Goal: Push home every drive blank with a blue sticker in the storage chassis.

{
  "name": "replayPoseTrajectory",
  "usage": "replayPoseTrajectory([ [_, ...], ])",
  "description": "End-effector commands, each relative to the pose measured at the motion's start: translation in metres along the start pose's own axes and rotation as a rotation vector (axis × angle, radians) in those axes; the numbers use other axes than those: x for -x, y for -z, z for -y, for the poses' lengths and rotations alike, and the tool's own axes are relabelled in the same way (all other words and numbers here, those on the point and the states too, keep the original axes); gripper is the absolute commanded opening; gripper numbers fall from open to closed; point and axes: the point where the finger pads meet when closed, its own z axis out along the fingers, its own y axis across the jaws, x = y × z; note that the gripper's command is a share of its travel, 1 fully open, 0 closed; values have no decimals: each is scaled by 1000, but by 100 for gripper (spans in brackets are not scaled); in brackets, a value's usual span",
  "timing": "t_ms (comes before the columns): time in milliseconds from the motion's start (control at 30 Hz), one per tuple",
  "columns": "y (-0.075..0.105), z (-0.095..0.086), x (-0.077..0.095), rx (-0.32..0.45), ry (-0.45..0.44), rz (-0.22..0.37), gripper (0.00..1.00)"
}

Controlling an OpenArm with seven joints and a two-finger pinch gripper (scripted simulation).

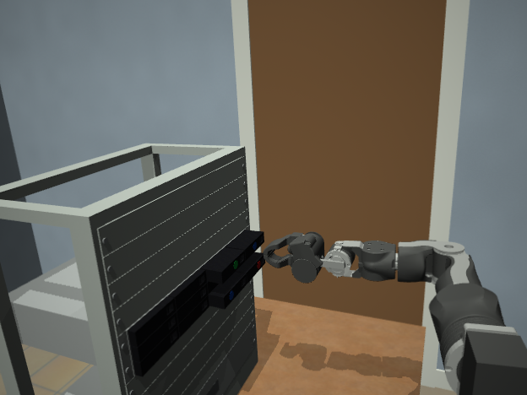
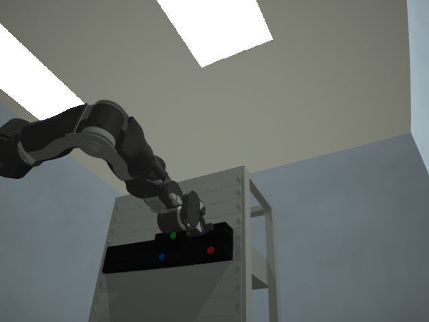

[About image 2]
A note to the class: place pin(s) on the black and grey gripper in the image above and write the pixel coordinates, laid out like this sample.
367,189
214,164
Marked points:
175,219

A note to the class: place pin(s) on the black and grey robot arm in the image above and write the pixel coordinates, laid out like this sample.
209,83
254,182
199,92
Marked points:
100,129

